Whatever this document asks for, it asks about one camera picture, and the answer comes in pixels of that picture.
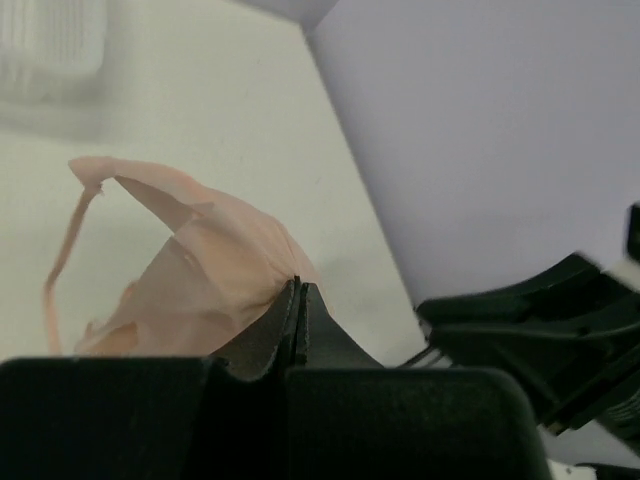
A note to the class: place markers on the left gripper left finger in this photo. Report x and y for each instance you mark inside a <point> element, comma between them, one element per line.
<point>253,353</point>

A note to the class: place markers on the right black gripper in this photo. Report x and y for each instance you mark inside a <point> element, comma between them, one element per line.
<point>592,370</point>

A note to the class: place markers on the peach pink bra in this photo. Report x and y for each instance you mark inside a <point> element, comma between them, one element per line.
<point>221,269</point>

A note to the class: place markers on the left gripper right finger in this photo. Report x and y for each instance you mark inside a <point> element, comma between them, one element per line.
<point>321,342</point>

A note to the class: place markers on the white perforated plastic basket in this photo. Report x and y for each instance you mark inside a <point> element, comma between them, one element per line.
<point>52,53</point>

